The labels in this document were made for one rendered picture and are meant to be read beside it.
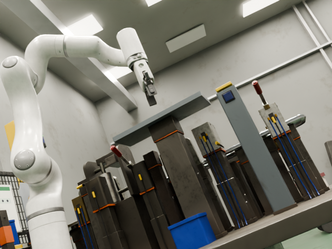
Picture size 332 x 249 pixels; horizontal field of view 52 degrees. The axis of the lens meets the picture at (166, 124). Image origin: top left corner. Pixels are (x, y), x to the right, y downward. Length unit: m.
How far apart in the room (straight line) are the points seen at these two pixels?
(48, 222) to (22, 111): 0.42
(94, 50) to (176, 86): 9.78
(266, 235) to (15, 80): 1.01
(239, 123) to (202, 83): 9.90
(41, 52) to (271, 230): 1.10
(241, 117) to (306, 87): 9.88
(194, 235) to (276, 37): 10.75
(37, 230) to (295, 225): 0.78
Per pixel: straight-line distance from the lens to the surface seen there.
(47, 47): 1.47
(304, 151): 1.45
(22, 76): 1.37
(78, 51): 1.44
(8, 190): 2.39
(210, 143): 1.33
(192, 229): 1.06
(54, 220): 1.19
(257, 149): 1.14
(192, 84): 11.08
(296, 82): 11.05
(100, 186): 1.37
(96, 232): 1.48
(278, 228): 0.77
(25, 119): 1.32
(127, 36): 1.41
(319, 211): 0.78
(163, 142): 1.22
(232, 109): 1.17
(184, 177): 1.18
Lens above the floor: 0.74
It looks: 18 degrees up
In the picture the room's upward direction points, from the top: 23 degrees counter-clockwise
